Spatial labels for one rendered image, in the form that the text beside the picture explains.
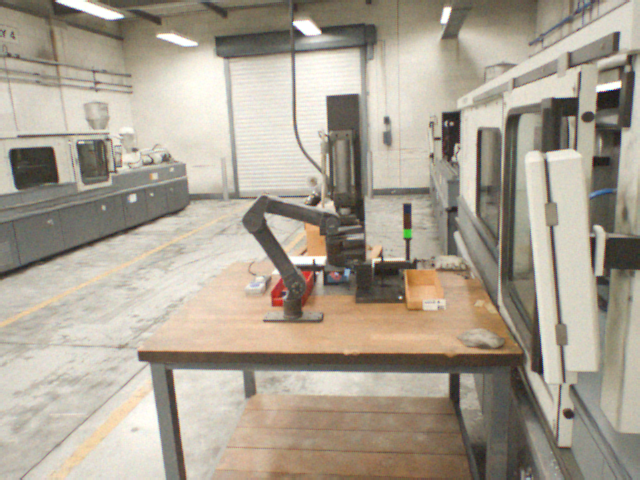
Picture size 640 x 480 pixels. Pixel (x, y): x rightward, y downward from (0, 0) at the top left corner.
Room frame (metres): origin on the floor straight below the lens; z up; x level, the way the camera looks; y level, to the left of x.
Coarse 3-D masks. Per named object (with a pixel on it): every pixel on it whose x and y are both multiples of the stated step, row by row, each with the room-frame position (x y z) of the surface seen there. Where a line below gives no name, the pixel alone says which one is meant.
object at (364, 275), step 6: (372, 264) 1.93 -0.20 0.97; (360, 270) 1.87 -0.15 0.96; (366, 270) 1.87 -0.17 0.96; (372, 270) 1.91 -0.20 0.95; (324, 276) 1.89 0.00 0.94; (360, 276) 1.87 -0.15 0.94; (366, 276) 1.87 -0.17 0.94; (372, 276) 1.88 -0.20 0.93; (324, 282) 1.89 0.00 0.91; (330, 282) 1.89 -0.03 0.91; (336, 282) 1.88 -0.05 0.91; (360, 282) 1.87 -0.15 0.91; (366, 282) 1.87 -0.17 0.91; (372, 282) 1.87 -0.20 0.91
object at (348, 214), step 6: (342, 210) 1.92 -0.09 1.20; (348, 210) 1.91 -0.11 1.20; (354, 210) 2.00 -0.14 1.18; (342, 216) 1.88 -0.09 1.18; (348, 216) 1.88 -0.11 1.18; (354, 216) 1.87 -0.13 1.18; (342, 222) 1.87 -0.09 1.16; (348, 222) 1.87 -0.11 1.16; (354, 222) 1.87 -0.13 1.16; (360, 222) 1.95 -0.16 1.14; (324, 234) 1.89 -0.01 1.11
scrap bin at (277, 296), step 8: (304, 272) 1.91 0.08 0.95; (312, 272) 1.89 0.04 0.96; (280, 280) 1.82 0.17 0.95; (312, 280) 1.88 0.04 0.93; (272, 288) 1.70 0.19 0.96; (280, 288) 1.81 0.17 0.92; (272, 296) 1.68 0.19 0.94; (280, 296) 1.77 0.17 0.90; (304, 296) 1.68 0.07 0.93; (272, 304) 1.67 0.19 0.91; (280, 304) 1.67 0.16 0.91; (304, 304) 1.67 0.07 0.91
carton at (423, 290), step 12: (408, 276) 1.82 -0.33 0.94; (420, 276) 1.81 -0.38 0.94; (432, 276) 1.80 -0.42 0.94; (408, 288) 1.78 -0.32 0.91; (420, 288) 1.78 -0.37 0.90; (432, 288) 1.77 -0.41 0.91; (408, 300) 1.58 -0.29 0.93; (420, 300) 1.65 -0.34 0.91; (432, 300) 1.56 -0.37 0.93; (444, 300) 1.56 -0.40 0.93
